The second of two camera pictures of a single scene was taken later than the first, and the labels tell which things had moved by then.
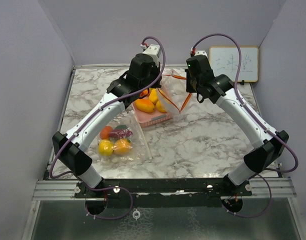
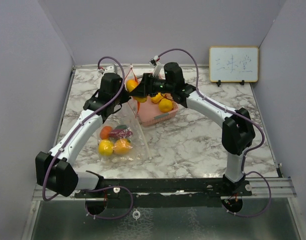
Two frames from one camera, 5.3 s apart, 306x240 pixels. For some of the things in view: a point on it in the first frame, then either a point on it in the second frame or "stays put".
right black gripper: x=190 y=88 → x=144 y=88
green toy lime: x=123 y=126 stays put
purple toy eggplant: x=120 y=133 stays put
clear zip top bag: x=121 y=139 stays put
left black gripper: x=156 y=70 → x=126 y=94
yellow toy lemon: x=105 y=147 stays put
